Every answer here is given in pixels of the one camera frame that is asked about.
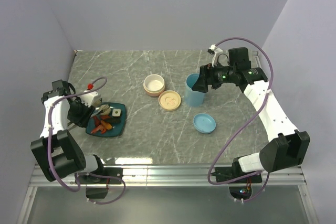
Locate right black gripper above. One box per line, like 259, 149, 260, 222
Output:
192, 60, 237, 93

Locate metal serving tongs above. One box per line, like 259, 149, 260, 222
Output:
67, 103, 112, 130

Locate blue tall cup container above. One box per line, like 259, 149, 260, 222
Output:
184, 73, 205, 107

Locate dark seaweed sushi roll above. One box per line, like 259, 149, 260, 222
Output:
105, 117, 121, 125

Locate white sushi roll piece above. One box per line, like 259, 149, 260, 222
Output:
112, 109, 122, 118

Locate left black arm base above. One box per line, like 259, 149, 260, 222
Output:
76, 166, 123, 200

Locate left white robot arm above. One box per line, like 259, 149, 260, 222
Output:
30, 80, 107, 183

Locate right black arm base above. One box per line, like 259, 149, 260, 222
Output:
212, 166, 263, 201

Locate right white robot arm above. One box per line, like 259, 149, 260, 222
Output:
192, 45, 310, 182

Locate orange red food piece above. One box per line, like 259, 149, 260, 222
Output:
100, 115, 111, 120

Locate orange fried food piece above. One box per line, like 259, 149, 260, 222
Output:
100, 120, 113, 130

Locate red shrimp piece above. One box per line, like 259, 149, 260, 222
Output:
91, 124, 107, 134

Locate teal square plate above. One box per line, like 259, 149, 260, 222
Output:
85, 102, 127, 138

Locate blue round lid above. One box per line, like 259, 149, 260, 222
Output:
193, 113, 216, 134

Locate beige round lid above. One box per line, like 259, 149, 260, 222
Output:
159, 90, 181, 111

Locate pink white bowl container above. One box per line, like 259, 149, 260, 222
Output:
143, 74, 165, 97

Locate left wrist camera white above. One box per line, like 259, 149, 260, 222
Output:
79, 91, 102, 108

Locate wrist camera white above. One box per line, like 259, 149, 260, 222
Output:
79, 91, 102, 108
208, 44, 224, 67

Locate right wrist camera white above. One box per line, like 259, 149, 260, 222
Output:
208, 44, 224, 67

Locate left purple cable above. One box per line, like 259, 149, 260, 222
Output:
48, 76, 126, 205

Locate purple cable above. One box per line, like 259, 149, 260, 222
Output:
207, 37, 274, 204
48, 76, 126, 205

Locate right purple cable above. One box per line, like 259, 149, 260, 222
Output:
207, 37, 274, 204

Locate aluminium mounting rail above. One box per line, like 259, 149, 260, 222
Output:
15, 50, 320, 224

